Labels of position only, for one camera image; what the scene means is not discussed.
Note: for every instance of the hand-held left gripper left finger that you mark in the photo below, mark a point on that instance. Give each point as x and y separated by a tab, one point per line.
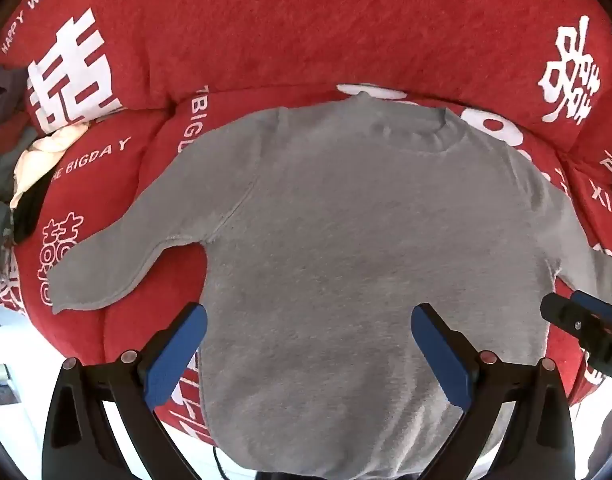
178	355

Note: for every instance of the red printed blanket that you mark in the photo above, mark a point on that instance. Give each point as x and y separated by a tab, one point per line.
336	20

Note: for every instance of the cream cloth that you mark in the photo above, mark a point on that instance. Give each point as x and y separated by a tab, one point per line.
46	155

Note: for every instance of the black cloth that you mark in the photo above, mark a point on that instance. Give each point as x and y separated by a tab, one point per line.
31	210

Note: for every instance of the purple-grey cloth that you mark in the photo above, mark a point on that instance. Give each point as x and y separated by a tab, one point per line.
3	95

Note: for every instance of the grey knit sweater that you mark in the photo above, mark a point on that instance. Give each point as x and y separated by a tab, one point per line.
336	235

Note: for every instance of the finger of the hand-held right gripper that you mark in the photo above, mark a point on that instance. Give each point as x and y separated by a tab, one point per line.
560	312
593	305

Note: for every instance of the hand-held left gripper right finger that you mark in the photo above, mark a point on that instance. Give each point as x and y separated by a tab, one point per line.
443	355

